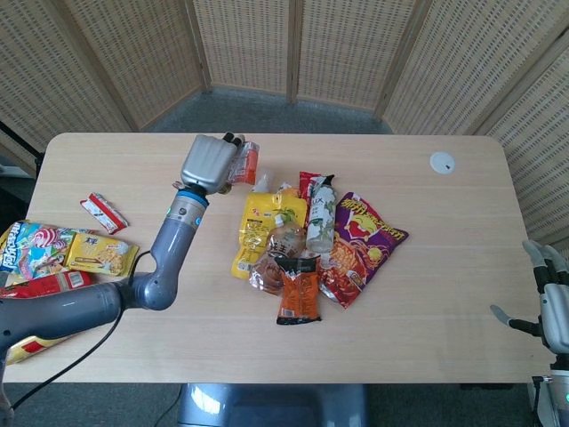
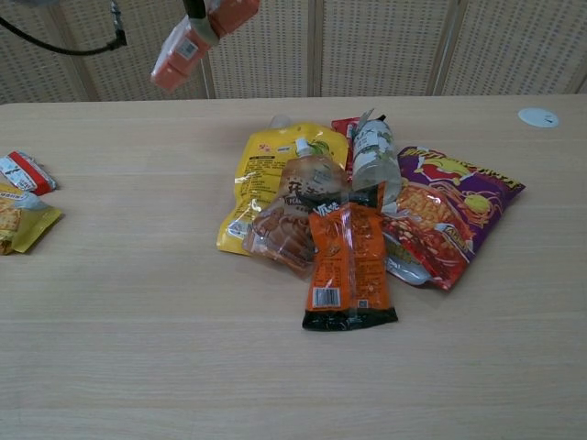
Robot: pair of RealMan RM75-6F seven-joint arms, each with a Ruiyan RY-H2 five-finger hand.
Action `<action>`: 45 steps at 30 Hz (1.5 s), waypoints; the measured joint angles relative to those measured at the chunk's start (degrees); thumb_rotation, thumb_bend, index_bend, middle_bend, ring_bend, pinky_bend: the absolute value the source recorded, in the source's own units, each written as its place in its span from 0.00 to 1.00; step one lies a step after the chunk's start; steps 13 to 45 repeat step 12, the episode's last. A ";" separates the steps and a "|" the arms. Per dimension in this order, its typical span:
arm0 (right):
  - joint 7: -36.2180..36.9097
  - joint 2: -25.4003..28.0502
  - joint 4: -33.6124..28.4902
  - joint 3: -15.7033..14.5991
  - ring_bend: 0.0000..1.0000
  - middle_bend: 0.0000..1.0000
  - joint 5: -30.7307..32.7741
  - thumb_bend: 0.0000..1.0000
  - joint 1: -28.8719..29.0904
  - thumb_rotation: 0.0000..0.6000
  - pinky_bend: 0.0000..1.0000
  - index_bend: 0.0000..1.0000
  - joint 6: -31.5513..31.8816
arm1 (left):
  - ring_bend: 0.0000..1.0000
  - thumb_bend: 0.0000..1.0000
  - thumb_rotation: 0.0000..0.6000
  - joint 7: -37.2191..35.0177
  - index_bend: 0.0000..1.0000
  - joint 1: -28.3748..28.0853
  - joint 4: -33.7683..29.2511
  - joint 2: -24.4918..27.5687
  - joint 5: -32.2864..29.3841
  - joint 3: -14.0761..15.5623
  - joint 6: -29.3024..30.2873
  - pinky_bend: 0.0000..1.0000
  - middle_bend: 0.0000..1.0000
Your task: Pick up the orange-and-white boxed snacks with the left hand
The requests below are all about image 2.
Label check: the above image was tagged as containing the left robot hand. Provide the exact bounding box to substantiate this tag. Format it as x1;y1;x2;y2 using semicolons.
182;0;219;48

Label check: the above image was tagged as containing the orange drink carton pack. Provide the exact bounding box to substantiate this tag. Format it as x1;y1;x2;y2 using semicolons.
150;0;262;95

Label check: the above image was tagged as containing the yellow spout pouch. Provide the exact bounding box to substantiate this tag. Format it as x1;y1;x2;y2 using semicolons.
216;115;351;256

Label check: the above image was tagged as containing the small red packet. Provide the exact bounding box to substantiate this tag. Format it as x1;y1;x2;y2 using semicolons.
330;115;362;139

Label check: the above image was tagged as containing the beige perforated folding screen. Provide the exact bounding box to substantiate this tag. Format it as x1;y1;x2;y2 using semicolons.
0;0;587;106

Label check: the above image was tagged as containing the brown peanut spout pouch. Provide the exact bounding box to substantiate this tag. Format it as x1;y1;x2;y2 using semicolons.
240;137;355;281

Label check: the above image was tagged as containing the clear white green packet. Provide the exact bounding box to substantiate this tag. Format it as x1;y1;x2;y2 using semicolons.
349;107;403;205

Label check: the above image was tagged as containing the red and white snack packet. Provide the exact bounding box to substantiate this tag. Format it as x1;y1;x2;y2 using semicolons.
0;149;59;197

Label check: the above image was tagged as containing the yellow cracker bag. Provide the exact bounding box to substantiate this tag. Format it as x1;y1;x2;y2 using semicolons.
0;181;63;256

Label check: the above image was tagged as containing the orange and black snack packet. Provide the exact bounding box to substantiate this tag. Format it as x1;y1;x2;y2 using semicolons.
300;180;399;333

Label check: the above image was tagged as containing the purple noodle snack bag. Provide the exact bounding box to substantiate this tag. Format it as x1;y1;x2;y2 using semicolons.
382;145;526;292

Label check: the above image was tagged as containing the white round table grommet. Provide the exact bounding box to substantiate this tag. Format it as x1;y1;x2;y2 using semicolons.
517;107;562;129

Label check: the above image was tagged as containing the black cable with plug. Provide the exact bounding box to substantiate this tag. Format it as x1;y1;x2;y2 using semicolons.
0;0;128;57

